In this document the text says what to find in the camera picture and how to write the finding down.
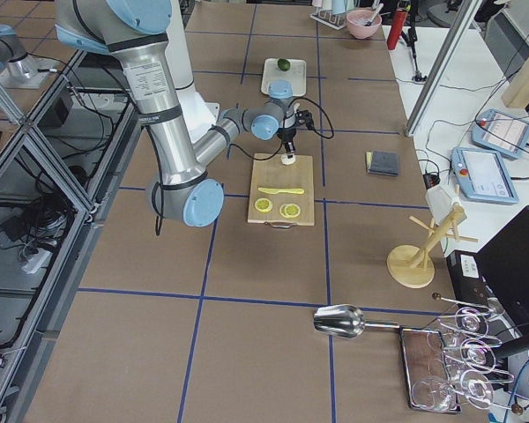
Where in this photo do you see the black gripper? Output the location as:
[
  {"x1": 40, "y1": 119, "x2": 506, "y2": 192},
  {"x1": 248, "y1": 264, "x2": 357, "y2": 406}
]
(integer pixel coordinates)
[{"x1": 276, "y1": 110, "x2": 314, "y2": 150}]

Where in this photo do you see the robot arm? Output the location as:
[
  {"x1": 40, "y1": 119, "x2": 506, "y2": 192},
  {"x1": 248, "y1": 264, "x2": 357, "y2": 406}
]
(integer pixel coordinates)
[{"x1": 56, "y1": 1, "x2": 295, "y2": 226}]

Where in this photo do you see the pink mixing bowl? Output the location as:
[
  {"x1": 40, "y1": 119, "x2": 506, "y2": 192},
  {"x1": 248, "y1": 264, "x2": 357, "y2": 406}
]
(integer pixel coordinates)
[{"x1": 346, "y1": 9, "x2": 382, "y2": 40}]

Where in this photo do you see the white rectangular tray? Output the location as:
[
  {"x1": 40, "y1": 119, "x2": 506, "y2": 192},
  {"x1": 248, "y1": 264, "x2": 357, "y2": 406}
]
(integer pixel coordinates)
[{"x1": 261, "y1": 58, "x2": 307, "y2": 96}]

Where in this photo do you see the green lime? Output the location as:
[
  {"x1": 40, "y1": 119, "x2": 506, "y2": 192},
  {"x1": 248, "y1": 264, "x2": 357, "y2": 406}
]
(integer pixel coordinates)
[{"x1": 277, "y1": 58, "x2": 291, "y2": 71}]

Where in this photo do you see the wooden cutting board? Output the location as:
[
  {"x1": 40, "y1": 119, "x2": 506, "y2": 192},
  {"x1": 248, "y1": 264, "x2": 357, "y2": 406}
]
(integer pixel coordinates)
[{"x1": 247, "y1": 153, "x2": 315, "y2": 227}]

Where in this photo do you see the yellow plastic knife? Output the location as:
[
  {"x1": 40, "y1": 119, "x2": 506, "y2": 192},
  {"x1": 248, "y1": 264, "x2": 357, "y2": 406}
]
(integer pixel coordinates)
[{"x1": 257, "y1": 187, "x2": 305, "y2": 195}]

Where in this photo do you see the dark grey sponge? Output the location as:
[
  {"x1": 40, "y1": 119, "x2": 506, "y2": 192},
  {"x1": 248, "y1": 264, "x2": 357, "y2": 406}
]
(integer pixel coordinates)
[{"x1": 365, "y1": 151, "x2": 399, "y2": 176}]

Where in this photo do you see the yellow lemon slice left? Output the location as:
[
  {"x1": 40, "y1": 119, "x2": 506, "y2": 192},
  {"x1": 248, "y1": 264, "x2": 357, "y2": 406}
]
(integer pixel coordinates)
[{"x1": 254, "y1": 197, "x2": 273, "y2": 213}]

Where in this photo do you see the wooden mug tree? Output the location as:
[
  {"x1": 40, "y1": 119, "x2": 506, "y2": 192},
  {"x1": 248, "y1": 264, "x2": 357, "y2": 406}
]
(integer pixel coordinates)
[{"x1": 386, "y1": 202, "x2": 478, "y2": 289}]

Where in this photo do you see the blue teach pendant near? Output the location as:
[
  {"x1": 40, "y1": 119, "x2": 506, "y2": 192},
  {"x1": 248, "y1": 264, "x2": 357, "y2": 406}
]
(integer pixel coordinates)
[{"x1": 451, "y1": 147, "x2": 519, "y2": 204}]

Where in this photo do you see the blue teach pendant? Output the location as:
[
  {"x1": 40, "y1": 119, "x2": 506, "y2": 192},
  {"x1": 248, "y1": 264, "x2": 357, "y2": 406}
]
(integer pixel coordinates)
[
  {"x1": 451, "y1": 147, "x2": 519, "y2": 204},
  {"x1": 472, "y1": 108, "x2": 529, "y2": 160}
]

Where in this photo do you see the blue teach pendant far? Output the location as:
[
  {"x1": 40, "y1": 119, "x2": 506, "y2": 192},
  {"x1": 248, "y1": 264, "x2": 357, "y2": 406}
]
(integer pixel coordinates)
[{"x1": 472, "y1": 108, "x2": 529, "y2": 160}]

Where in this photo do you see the metal scoop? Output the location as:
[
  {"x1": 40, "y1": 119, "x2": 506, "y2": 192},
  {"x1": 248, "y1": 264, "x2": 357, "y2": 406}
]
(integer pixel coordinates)
[{"x1": 313, "y1": 304, "x2": 400, "y2": 338}]

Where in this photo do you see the black monitor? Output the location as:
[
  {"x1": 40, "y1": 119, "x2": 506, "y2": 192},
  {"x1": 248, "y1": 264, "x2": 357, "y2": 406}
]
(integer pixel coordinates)
[{"x1": 476, "y1": 205, "x2": 529, "y2": 333}]

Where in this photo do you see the upper clear wine glass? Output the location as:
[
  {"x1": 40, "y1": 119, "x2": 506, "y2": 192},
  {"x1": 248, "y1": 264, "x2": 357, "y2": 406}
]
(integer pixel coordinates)
[{"x1": 437, "y1": 307, "x2": 488, "y2": 347}]

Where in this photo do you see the clear wine glass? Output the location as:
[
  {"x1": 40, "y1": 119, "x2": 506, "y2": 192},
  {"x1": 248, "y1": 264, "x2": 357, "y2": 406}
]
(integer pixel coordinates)
[
  {"x1": 428, "y1": 338, "x2": 496, "y2": 380},
  {"x1": 437, "y1": 307, "x2": 488, "y2": 347},
  {"x1": 410, "y1": 370, "x2": 494, "y2": 413}
]

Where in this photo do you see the middle clear wine glass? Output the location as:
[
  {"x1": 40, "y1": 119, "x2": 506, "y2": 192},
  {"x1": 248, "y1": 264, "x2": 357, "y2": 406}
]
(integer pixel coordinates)
[{"x1": 428, "y1": 338, "x2": 496, "y2": 380}]

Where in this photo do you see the wine glass rack tray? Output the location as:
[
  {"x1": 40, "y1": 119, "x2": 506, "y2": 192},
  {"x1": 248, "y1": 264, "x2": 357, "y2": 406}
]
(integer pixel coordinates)
[{"x1": 399, "y1": 327, "x2": 462, "y2": 415}]

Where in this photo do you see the lower clear wine glass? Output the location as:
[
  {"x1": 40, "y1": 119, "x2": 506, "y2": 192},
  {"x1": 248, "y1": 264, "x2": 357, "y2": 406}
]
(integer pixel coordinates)
[{"x1": 410, "y1": 370, "x2": 494, "y2": 413}]

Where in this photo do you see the white wire cup rack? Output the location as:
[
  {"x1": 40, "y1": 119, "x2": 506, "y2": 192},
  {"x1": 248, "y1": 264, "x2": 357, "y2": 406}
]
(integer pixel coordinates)
[{"x1": 309, "y1": 0, "x2": 347, "y2": 30}]

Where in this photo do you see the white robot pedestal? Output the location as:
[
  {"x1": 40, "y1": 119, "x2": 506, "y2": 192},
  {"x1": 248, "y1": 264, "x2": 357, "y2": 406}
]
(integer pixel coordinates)
[{"x1": 165, "y1": 0, "x2": 216, "y2": 144}]

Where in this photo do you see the aluminium frame post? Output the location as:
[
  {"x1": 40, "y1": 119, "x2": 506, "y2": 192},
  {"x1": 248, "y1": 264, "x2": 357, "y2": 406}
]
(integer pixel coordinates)
[{"x1": 405, "y1": 0, "x2": 481, "y2": 137}]

